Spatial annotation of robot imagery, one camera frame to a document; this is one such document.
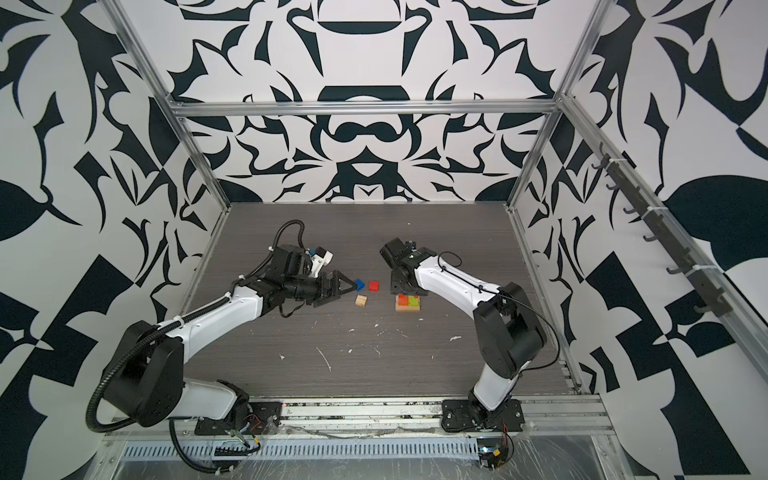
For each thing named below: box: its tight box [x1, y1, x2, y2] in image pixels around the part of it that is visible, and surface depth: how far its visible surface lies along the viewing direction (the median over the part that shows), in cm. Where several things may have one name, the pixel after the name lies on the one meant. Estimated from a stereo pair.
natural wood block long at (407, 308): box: [395, 302, 421, 311], surface depth 93 cm
